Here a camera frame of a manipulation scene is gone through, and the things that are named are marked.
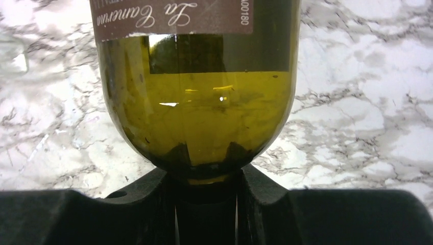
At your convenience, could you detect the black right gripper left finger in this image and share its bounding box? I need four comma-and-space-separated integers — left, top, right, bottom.
1, 168, 175, 244

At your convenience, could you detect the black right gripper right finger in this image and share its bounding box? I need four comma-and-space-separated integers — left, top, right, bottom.
238, 165, 432, 244

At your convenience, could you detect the green Primitivo wine bottle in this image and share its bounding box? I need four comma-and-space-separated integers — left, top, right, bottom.
90, 0, 301, 184

